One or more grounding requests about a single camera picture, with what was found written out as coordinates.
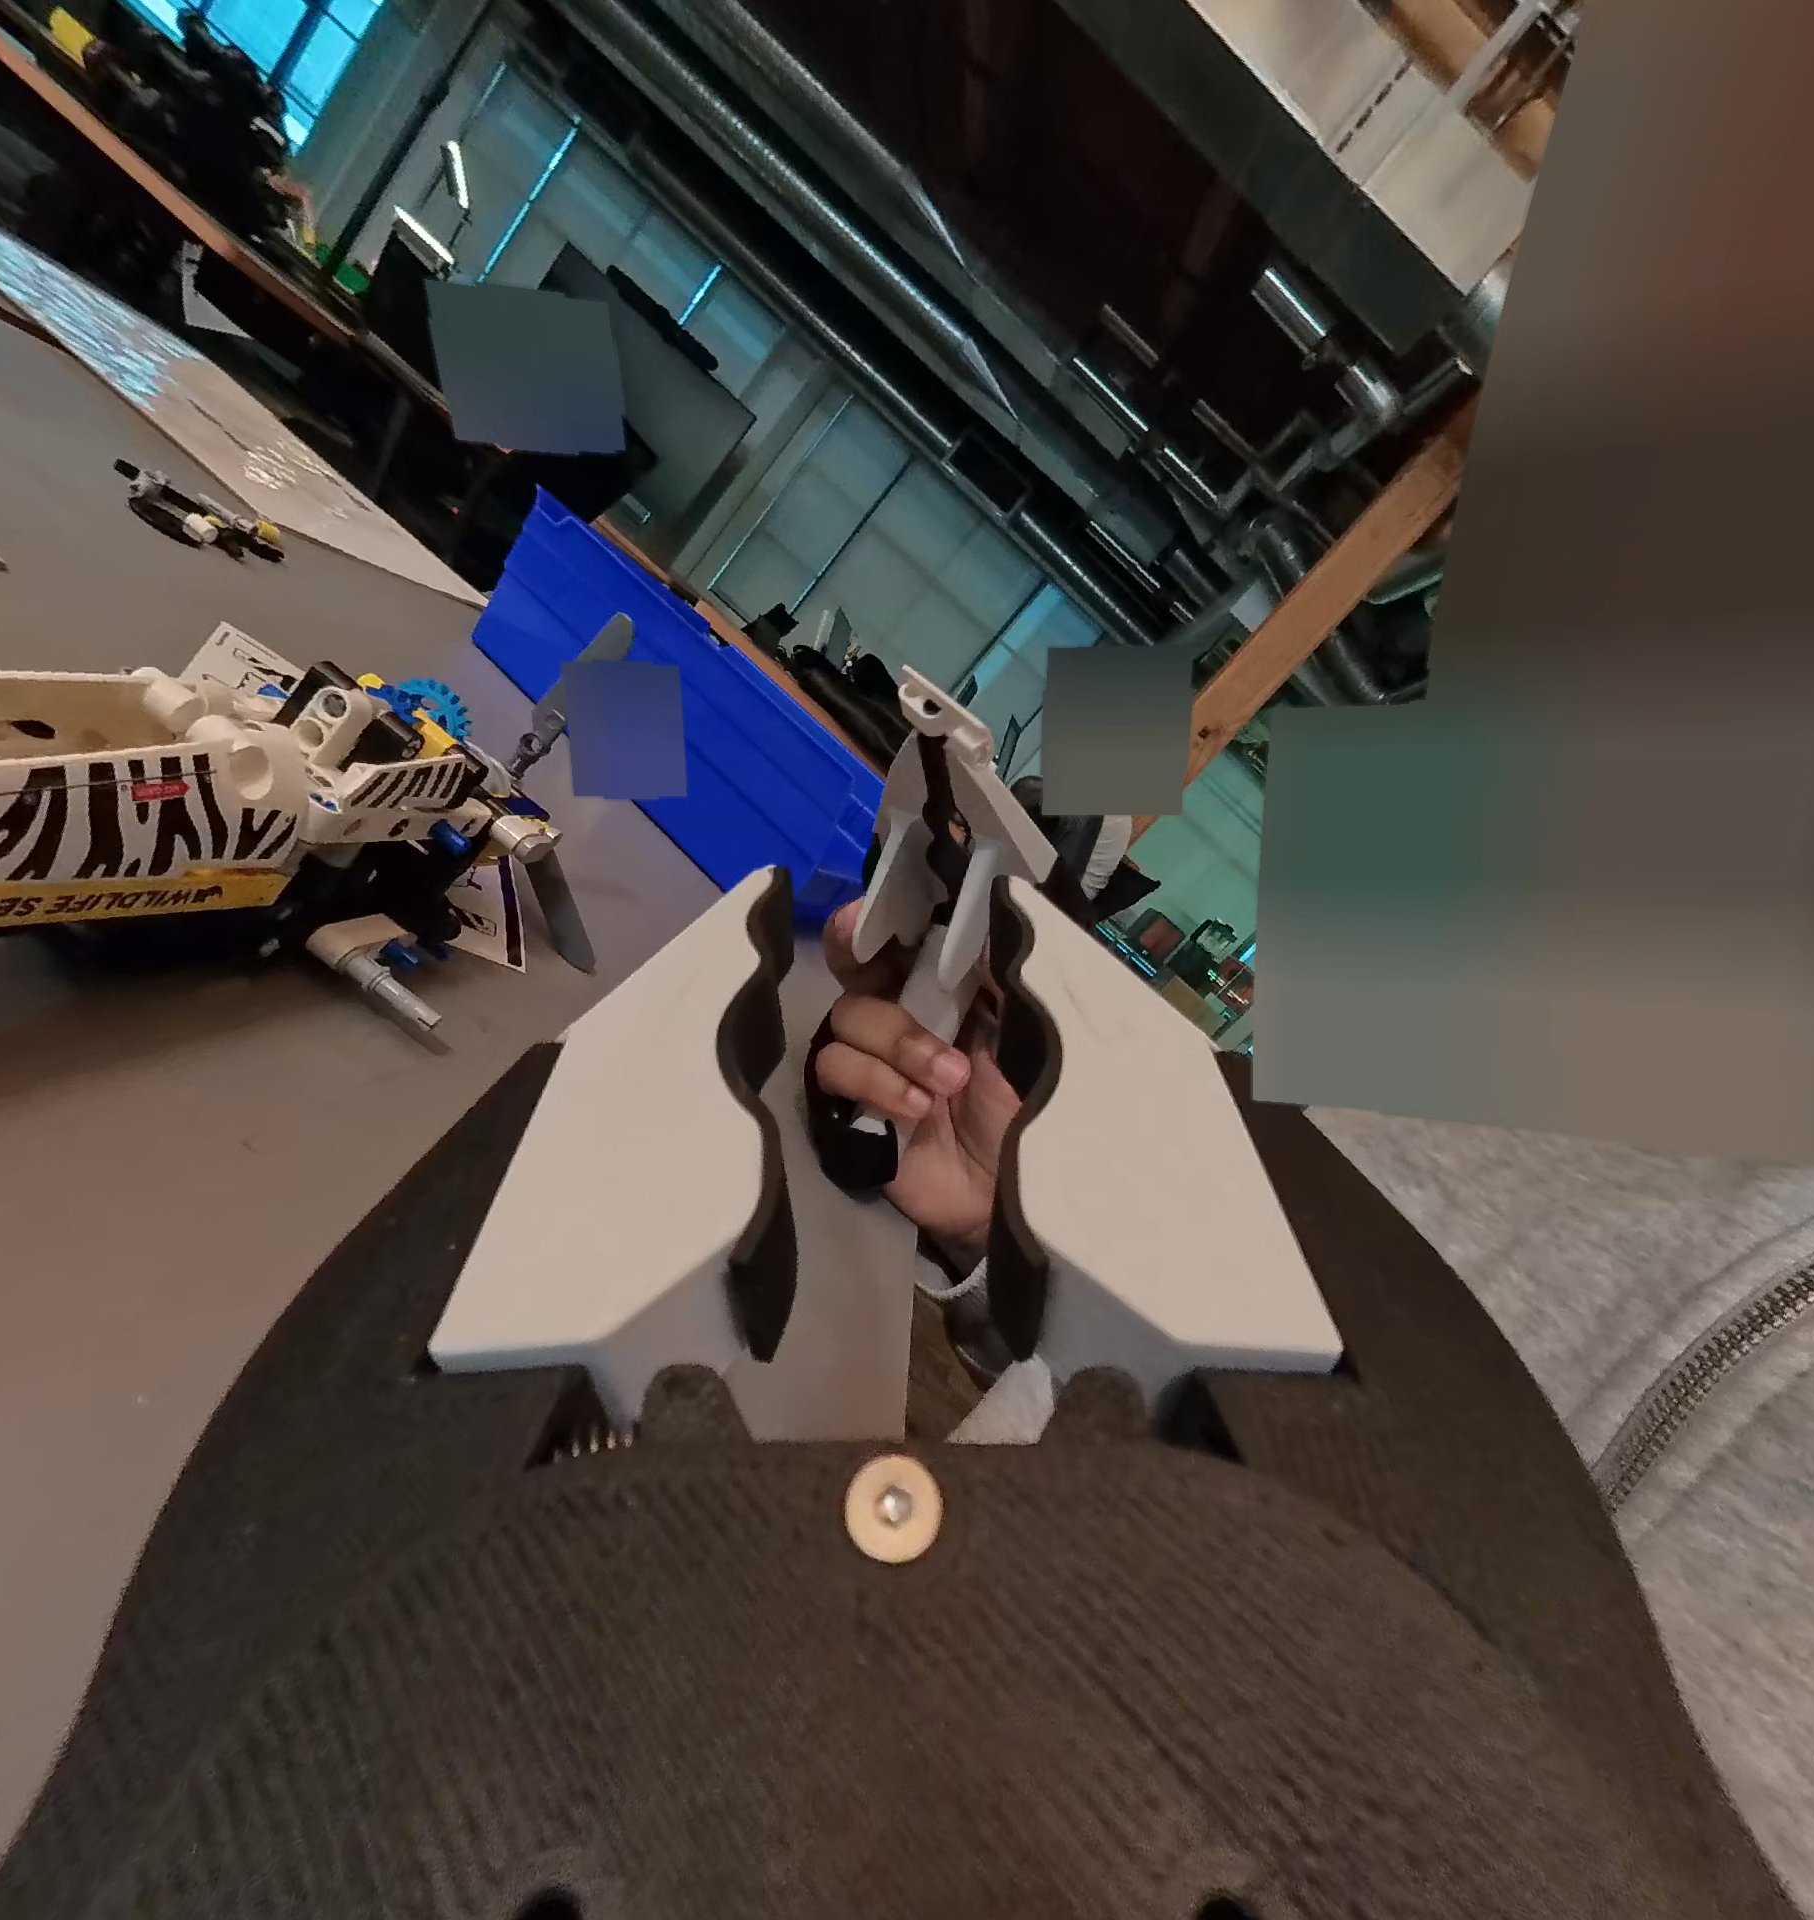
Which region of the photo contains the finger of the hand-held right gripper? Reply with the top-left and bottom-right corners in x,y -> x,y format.
856,737 -> 958,966
899,667 -> 1061,890

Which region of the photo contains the person's right hand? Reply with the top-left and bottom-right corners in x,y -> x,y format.
818,901 -> 1021,1249

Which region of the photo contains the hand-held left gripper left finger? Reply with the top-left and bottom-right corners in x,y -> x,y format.
430,867 -> 800,1442

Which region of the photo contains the pile of black equipment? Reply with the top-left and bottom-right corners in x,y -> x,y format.
142,15 -> 295,206

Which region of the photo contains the zebra striped lego helicopter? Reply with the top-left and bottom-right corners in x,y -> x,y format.
0,613 -> 639,1056

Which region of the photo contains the blue plastic bin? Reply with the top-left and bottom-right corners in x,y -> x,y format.
472,488 -> 891,930

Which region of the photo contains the black computer monitor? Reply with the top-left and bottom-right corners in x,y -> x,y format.
544,244 -> 759,503

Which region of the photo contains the small lego assembly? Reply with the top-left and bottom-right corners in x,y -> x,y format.
116,459 -> 287,566

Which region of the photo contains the large printed cardboard sheet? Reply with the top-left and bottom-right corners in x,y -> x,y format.
0,195 -> 490,609

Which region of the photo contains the person's grey hoodie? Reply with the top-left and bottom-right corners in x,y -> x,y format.
1305,1108 -> 1814,1920

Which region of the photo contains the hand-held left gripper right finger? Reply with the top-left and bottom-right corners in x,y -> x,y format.
983,873 -> 1350,1425

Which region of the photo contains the wooden support post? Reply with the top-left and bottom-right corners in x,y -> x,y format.
1186,398 -> 1479,790

